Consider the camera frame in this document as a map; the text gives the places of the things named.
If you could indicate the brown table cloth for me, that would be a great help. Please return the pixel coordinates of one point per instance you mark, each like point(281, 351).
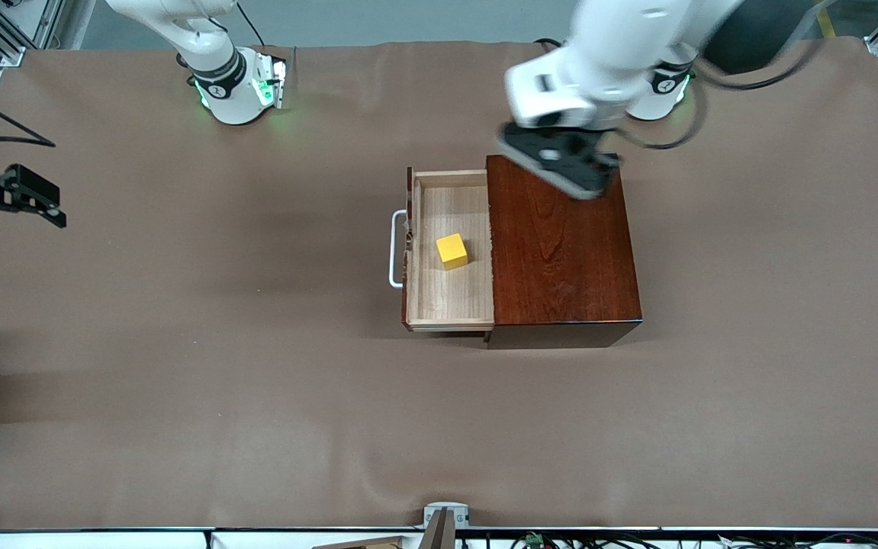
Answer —
point(255, 427)

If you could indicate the yellow block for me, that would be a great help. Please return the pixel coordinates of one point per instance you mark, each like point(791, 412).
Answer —
point(452, 252)

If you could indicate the light wood drawer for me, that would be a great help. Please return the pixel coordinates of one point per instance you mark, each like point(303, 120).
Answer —
point(469, 297)

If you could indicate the dark brown wooden cabinet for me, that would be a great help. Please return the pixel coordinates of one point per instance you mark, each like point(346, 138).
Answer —
point(561, 267)

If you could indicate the white table edge rail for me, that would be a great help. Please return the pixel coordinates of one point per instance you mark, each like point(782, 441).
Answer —
point(65, 540)

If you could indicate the green connector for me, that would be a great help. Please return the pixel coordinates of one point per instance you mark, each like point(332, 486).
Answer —
point(534, 540)

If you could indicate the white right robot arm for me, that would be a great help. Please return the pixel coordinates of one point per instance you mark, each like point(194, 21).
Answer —
point(217, 76)

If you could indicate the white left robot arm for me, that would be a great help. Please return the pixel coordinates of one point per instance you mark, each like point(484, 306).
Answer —
point(606, 53)

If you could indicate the brown cardboard piece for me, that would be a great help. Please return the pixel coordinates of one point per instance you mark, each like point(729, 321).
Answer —
point(377, 544)

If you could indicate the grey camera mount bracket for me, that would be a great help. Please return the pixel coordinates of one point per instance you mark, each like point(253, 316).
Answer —
point(446, 512)

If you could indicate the yellow floor tape strip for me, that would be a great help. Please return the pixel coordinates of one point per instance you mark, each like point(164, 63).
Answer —
point(828, 24)

